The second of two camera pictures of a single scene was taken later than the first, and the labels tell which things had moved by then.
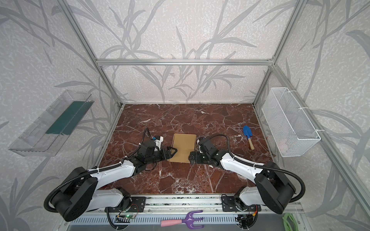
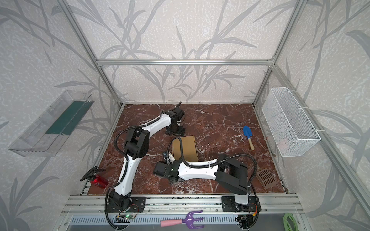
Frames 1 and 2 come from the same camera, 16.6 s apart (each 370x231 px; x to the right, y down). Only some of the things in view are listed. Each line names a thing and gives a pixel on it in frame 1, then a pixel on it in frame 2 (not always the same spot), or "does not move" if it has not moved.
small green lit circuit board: x=129 y=216 does not move
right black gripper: x=197 y=157 → x=159 y=168
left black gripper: x=163 y=154 → x=175 y=128
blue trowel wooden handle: x=248 y=132 does not move
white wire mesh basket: x=292 y=133 does not move
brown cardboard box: x=185 y=144 does not move
